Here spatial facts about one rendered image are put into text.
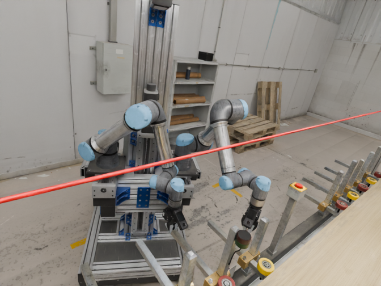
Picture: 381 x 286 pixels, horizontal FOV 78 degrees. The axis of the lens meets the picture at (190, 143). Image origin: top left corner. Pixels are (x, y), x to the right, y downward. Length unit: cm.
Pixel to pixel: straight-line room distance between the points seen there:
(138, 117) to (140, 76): 48
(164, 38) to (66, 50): 184
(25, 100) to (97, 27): 116
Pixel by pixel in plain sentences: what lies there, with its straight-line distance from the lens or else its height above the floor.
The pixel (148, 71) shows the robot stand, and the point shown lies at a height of 164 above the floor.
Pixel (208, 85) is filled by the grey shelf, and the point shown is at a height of 115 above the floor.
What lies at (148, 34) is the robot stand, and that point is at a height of 185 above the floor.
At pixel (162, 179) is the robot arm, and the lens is 129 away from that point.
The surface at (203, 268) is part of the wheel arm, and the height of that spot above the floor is 86.
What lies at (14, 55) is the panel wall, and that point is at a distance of 313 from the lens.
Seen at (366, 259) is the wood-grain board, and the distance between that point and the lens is 178.
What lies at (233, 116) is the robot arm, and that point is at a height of 152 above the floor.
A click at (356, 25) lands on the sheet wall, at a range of 892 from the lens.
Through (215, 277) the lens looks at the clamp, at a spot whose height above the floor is 87.
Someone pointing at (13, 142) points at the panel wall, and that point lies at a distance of 339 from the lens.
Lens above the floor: 189
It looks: 24 degrees down
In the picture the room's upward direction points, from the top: 10 degrees clockwise
